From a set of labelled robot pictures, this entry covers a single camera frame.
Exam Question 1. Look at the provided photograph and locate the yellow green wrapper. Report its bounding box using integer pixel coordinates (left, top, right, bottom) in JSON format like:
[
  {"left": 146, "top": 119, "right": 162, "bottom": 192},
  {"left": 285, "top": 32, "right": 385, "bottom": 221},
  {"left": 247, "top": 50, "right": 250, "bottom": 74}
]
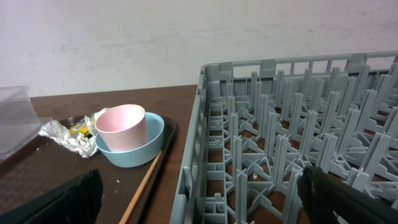
[{"left": 69, "top": 115, "right": 96, "bottom": 137}]

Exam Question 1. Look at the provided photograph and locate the wooden chopstick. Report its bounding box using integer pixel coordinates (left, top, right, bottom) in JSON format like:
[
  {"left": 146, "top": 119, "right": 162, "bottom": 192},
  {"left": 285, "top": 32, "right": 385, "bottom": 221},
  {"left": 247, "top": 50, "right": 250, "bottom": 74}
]
[{"left": 119, "top": 151, "right": 162, "bottom": 224}]

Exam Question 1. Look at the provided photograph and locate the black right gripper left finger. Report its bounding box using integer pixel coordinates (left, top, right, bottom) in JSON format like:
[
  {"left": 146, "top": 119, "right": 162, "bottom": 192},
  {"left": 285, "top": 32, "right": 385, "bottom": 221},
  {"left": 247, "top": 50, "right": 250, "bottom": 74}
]
[{"left": 1, "top": 169, "right": 103, "bottom": 224}]

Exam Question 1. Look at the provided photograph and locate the white tissue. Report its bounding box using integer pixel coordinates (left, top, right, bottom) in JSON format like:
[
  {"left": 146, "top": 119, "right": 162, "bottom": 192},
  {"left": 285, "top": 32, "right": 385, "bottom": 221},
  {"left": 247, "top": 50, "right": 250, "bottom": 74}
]
[{"left": 39, "top": 108, "right": 109, "bottom": 158}]

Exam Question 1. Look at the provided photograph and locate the grey dishwasher rack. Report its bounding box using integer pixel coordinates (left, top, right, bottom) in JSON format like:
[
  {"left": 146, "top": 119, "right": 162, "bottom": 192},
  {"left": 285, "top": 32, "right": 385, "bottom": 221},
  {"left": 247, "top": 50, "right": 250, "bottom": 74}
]
[{"left": 170, "top": 51, "right": 397, "bottom": 223}]

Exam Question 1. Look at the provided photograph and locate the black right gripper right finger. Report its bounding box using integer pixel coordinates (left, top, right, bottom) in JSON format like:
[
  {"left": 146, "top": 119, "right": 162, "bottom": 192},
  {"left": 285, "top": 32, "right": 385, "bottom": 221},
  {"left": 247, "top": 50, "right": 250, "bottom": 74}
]
[{"left": 297, "top": 166, "right": 397, "bottom": 224}]

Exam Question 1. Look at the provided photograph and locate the pink cup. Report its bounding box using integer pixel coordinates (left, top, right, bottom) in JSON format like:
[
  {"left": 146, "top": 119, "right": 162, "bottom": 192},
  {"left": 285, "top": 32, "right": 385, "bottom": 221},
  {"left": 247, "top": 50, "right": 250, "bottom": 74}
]
[{"left": 95, "top": 104, "right": 148, "bottom": 152}]

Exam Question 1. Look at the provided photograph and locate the light blue bowl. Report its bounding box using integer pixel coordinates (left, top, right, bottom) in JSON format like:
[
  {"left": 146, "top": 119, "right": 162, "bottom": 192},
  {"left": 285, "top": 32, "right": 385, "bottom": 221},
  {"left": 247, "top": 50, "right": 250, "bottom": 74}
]
[{"left": 95, "top": 112, "right": 165, "bottom": 168}]

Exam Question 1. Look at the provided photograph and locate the brown serving tray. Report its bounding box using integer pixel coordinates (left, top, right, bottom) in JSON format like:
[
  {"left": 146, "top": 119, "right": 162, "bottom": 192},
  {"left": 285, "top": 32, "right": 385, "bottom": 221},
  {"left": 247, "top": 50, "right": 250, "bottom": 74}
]
[{"left": 1, "top": 116, "right": 179, "bottom": 223}]

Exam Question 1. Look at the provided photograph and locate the clear plastic bin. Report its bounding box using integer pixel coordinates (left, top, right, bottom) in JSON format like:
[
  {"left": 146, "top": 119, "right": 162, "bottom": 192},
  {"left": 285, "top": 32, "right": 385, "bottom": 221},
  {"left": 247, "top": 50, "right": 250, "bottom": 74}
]
[{"left": 1, "top": 86, "right": 52, "bottom": 159}]

